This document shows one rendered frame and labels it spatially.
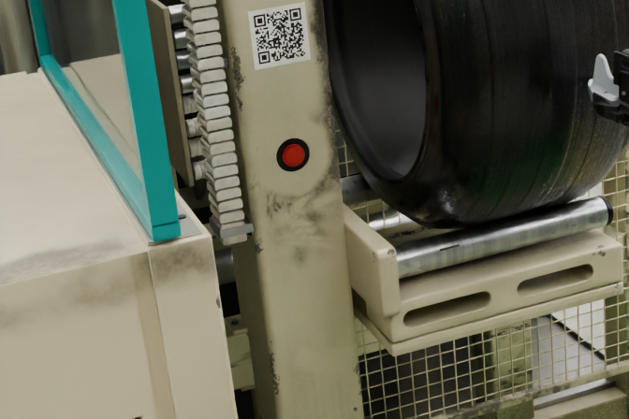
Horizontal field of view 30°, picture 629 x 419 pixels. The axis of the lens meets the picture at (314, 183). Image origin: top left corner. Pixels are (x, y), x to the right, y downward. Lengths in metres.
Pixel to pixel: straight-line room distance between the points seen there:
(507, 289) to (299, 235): 0.29
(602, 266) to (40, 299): 1.06
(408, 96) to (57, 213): 1.12
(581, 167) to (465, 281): 0.22
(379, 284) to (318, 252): 0.12
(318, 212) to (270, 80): 0.20
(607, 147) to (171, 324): 0.87
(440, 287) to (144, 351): 0.84
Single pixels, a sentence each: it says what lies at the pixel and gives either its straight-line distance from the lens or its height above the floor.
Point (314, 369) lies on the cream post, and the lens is 1.66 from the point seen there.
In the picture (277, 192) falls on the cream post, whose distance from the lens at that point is 1.54.
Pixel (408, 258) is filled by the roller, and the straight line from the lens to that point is 1.56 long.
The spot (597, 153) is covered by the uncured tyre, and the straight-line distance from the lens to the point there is 1.55.
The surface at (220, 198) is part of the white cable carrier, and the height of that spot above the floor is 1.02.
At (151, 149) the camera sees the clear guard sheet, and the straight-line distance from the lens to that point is 0.75.
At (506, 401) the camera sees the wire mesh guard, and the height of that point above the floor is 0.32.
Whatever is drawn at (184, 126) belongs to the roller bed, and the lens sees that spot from 1.90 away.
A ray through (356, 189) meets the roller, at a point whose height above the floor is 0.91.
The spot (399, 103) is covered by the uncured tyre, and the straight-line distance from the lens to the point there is 1.90.
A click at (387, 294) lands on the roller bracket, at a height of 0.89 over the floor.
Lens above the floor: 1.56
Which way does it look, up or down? 21 degrees down
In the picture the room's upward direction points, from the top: 6 degrees counter-clockwise
